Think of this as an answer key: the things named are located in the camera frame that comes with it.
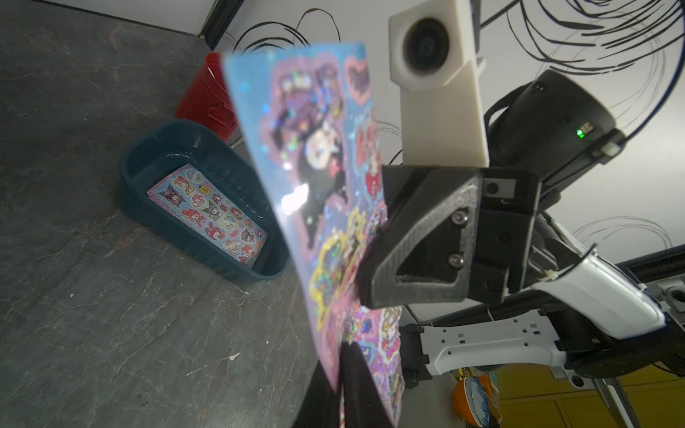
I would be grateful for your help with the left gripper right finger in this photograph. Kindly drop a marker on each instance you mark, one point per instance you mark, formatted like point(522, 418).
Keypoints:
point(361, 403)

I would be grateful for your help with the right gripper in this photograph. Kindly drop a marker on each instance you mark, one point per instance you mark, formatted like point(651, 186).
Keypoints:
point(453, 233)

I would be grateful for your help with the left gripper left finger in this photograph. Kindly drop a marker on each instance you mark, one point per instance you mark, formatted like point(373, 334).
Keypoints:
point(320, 407)

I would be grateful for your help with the blue glitter sticker sheet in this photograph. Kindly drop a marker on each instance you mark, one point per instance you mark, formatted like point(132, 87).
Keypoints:
point(309, 123)

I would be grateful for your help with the dark teal storage box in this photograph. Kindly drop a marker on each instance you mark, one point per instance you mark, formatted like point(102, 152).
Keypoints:
point(174, 145)

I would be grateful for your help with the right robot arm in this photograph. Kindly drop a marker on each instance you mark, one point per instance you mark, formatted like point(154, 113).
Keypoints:
point(576, 310)

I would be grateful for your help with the pink sticker sheet in box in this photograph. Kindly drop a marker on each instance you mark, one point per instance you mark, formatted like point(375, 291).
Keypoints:
point(190, 197)

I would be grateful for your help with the wooden shelving unit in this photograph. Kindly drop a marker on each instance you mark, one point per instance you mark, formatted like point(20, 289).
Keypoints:
point(532, 397)

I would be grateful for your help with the red cup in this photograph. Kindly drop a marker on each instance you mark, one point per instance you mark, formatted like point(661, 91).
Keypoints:
point(207, 101)

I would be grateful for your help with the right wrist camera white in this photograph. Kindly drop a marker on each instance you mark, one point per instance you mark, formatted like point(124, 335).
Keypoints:
point(433, 61)

